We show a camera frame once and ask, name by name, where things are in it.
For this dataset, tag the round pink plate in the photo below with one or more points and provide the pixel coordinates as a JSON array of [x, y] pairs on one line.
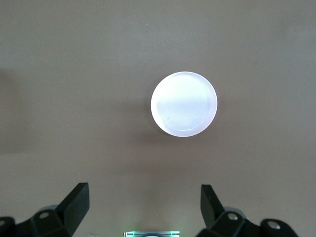
[[184, 103]]

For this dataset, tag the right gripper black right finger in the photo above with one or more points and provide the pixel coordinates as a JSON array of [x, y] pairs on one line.
[[212, 212]]

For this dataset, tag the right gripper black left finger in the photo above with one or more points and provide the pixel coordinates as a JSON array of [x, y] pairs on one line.
[[71, 209]]

